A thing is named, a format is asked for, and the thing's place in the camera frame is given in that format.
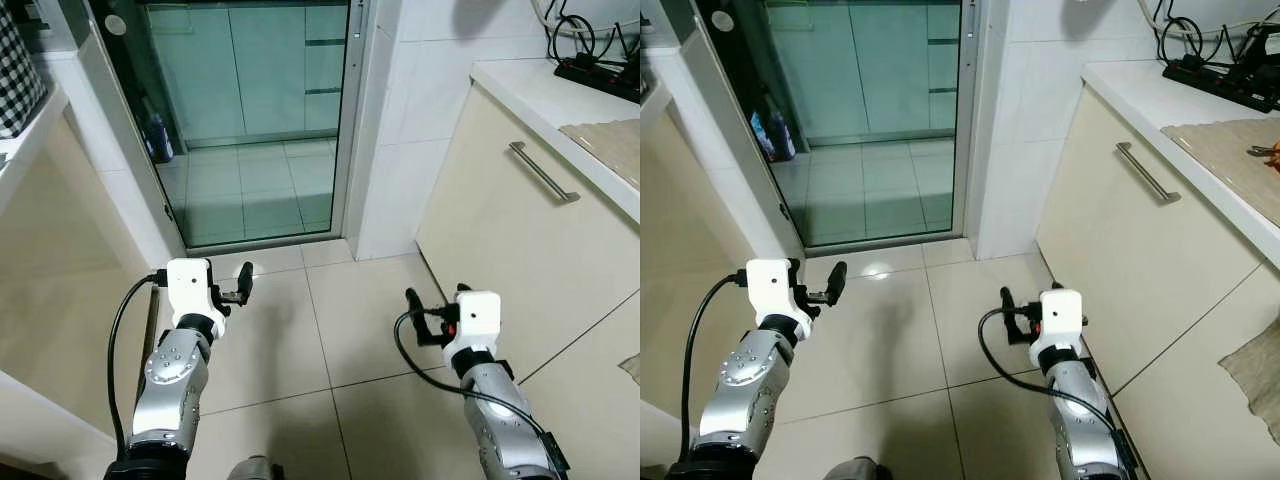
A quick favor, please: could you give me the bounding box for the dark blue bottle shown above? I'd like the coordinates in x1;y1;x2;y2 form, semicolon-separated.
145;112;175;164
770;110;798;163

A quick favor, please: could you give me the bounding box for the glass sliding door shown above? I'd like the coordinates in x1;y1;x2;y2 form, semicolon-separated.
88;0;373;253
695;0;986;253

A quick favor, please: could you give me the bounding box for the grey robot foot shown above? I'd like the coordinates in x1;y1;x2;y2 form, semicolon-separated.
228;455;286;480
825;456;886;480

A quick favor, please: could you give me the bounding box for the beige cloth mat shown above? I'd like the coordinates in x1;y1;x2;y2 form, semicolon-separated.
1160;118;1280;226
558;120;641;191

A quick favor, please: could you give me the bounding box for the black power strip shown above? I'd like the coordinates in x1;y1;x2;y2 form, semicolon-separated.
553;55;641;104
1162;58;1280;113

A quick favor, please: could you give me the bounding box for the black white checkered bag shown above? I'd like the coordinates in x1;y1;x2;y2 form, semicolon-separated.
0;0;48;139

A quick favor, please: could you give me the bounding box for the black charger box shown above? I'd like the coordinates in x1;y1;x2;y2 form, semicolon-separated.
1238;25;1280;86

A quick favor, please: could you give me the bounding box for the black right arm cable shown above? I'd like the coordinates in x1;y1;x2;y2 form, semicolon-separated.
393;308;573;476
977;306;1141;479

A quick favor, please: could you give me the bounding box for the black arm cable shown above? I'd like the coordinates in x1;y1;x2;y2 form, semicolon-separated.
393;308;573;476
680;270;751;466
977;306;1141;479
106;270;169;459

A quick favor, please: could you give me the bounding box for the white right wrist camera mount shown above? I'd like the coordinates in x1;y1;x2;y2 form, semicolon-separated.
1030;288;1087;367
442;288;502;367

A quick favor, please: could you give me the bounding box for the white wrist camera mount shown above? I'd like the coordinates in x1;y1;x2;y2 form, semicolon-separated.
442;288;502;367
1030;288;1087;367
164;257;231;323
745;257;815;339

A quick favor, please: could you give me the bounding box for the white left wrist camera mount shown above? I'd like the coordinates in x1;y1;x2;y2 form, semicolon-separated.
745;257;815;339
164;257;231;323

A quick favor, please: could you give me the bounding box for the cream cabinet with handle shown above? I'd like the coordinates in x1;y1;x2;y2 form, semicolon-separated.
1035;85;1280;446
415;82;641;386

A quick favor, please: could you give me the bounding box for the cream handleless cabinet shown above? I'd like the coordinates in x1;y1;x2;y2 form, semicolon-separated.
0;112;153;446
640;110;776;411

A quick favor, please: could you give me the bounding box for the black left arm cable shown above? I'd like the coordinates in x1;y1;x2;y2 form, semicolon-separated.
106;270;169;459
680;270;751;466

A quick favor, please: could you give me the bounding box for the silver cabinet bar handle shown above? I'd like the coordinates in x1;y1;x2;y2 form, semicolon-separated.
508;141;581;205
1115;141;1182;205

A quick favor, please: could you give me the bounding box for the coiled black cable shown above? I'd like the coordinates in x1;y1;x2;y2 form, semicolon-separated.
1155;0;1241;66
545;0;641;66

